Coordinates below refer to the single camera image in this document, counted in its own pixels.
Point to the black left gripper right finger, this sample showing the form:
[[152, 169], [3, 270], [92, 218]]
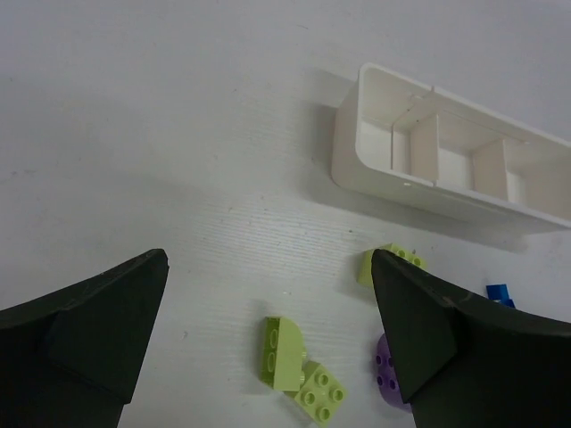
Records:
[[462, 360]]

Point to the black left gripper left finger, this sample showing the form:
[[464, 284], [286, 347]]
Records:
[[72, 358]]

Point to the purple rounded lego brick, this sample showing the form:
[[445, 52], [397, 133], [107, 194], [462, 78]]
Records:
[[386, 378]]

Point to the green square lego brick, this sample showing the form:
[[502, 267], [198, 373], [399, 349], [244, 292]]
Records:
[[320, 395]]

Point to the green curved lego brick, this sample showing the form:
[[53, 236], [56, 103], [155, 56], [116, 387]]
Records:
[[283, 355]]

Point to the blue small lego brick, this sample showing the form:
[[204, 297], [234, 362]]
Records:
[[500, 294]]

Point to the white divided sorting tray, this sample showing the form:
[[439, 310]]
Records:
[[421, 146]]

